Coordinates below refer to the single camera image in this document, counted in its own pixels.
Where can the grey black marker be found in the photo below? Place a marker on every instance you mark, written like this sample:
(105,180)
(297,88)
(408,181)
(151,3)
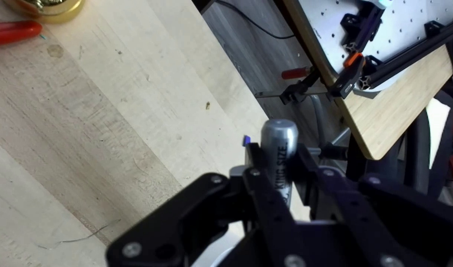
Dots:
(279,140)

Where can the perforated white side table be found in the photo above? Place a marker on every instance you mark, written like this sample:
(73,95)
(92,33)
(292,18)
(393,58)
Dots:
(382,99)

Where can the black aluminium extrusion bracket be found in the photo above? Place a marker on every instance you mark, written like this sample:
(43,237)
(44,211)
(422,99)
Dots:
(316,24)

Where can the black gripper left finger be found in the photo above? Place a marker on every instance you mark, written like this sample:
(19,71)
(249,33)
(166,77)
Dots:
(272,217)

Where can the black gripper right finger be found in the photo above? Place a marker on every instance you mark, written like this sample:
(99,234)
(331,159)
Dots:
(343,229)

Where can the gold bell dome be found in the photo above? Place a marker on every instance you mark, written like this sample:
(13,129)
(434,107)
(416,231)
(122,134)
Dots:
(47,10)

